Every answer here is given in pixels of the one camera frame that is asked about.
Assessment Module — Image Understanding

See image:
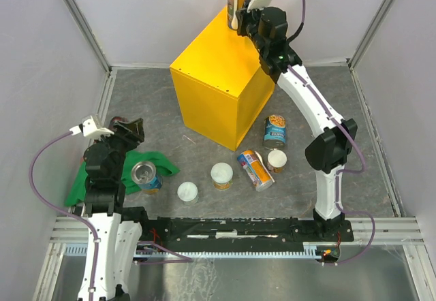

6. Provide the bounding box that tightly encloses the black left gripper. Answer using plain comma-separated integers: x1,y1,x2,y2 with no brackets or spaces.
93,117,145,179

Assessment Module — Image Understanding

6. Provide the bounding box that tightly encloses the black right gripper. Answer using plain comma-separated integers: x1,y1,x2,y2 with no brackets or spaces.
236,0,267,55

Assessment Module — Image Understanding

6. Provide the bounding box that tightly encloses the blue yellow can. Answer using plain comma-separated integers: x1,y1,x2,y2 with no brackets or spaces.
237,149,275,192

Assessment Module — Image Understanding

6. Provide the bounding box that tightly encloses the small can white lid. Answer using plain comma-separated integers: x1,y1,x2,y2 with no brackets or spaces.
267,150,287,173

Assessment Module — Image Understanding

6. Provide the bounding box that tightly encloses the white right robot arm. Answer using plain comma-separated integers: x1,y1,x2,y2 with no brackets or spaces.
236,7,358,240

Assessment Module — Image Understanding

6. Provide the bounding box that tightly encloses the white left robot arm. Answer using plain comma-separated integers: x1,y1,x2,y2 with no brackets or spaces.
77,116,151,300

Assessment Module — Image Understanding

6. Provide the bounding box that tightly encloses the open blue tin can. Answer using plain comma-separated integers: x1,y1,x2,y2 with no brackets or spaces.
131,161,163,194

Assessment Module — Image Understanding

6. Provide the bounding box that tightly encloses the yellow wooden cabinet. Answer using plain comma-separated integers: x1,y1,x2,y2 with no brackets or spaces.
170,8,275,151

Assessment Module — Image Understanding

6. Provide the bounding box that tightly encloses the small jar white lid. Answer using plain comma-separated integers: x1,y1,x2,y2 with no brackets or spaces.
177,181,198,205

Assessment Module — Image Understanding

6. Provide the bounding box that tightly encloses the green cloth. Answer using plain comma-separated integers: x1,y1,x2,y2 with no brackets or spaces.
64,150,180,207

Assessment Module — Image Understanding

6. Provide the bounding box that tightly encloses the yellow can white lid middle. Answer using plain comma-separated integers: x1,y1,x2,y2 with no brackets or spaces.
211,162,233,191

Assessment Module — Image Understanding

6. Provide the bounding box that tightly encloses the blue soup can lying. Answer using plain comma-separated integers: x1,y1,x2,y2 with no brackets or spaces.
263,114,287,149

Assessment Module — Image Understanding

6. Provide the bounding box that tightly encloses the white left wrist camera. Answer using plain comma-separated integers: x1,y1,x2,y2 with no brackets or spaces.
69,114,114,140

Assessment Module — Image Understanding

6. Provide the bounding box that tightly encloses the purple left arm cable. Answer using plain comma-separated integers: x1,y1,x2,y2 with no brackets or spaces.
29,131,102,291

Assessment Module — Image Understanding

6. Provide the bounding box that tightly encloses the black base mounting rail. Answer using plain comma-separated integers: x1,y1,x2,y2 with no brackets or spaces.
140,207,354,253

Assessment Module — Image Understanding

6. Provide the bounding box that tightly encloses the light blue cable duct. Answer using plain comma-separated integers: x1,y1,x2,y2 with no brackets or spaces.
65,243,322,260

